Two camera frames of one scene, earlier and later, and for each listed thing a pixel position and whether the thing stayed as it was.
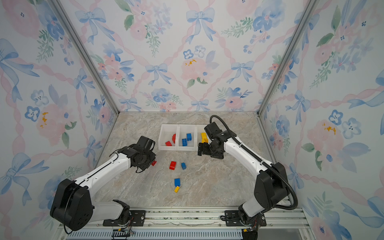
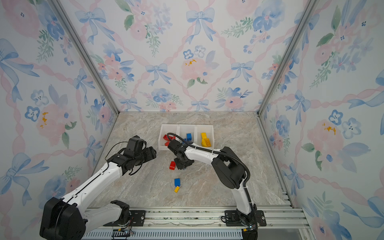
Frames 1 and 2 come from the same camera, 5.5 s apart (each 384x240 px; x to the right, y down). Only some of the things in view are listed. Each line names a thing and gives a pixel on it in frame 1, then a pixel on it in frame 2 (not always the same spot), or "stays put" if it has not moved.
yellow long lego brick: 204,139 stays put
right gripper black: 204,146 -> 179,167
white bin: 199,129 stays put
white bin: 169,139 stays put
